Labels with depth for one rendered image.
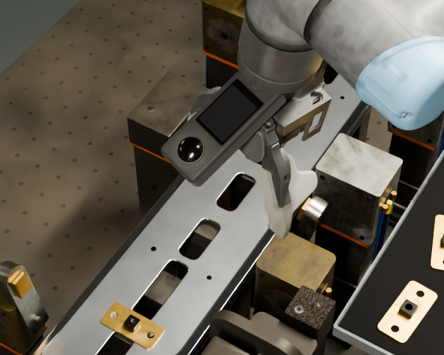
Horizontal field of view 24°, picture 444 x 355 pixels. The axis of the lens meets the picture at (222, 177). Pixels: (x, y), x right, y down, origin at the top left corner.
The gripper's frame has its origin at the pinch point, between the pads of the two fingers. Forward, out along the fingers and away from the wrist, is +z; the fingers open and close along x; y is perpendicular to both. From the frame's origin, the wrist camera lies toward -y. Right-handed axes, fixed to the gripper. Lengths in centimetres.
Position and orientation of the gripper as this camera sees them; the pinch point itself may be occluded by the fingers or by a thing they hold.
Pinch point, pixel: (229, 190)
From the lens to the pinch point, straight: 104.8
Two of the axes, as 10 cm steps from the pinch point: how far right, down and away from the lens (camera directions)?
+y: 7.6, -4.7, 4.5
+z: -1.3, 5.6, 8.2
